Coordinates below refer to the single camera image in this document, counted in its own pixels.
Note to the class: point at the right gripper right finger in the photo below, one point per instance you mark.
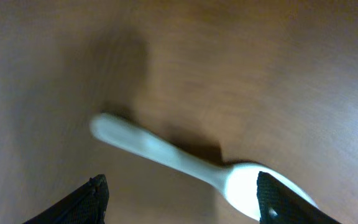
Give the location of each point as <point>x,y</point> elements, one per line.
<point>280,205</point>

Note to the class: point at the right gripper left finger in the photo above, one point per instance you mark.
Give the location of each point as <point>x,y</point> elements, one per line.
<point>86,205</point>

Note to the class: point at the white plastic spoon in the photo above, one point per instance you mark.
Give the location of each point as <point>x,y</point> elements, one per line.
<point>236,183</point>

